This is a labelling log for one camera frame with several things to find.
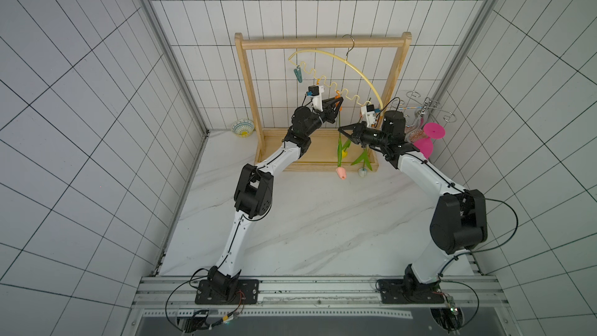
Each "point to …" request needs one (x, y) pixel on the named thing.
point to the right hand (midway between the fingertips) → (331, 129)
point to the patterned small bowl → (242, 127)
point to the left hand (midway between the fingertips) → (343, 101)
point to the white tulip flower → (364, 158)
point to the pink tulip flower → (340, 170)
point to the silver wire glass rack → (426, 105)
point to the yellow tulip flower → (344, 152)
